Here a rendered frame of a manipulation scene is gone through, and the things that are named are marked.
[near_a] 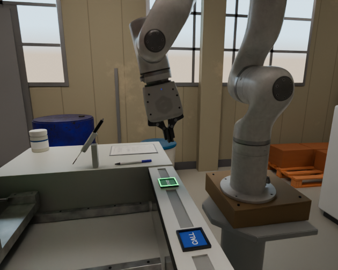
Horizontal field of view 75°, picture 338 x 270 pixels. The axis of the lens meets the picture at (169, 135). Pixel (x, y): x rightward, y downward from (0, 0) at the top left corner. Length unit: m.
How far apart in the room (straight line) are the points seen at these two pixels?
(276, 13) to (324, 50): 3.54
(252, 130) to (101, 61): 2.59
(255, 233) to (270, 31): 0.59
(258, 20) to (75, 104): 2.70
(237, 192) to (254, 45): 0.47
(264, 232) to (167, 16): 0.66
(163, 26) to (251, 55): 0.34
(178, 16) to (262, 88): 0.29
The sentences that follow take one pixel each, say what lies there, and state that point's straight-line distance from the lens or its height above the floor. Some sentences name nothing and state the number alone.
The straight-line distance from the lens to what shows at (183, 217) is 0.55.
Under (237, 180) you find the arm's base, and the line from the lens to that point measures 0.80.
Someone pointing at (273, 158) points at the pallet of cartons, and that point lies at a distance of 3.57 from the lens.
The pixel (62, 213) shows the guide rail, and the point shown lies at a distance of 0.84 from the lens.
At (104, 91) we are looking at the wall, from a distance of 3.08.
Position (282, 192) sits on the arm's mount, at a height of 0.89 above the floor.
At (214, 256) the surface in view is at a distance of 0.46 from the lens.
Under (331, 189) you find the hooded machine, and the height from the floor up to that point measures 0.32.
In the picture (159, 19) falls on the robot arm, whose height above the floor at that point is 1.40.
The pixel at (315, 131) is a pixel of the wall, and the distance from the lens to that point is 4.34.
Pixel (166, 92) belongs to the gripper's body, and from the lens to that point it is 0.60.
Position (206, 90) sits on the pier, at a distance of 3.10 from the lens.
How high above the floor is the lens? 1.26
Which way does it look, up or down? 13 degrees down
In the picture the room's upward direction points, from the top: straight up
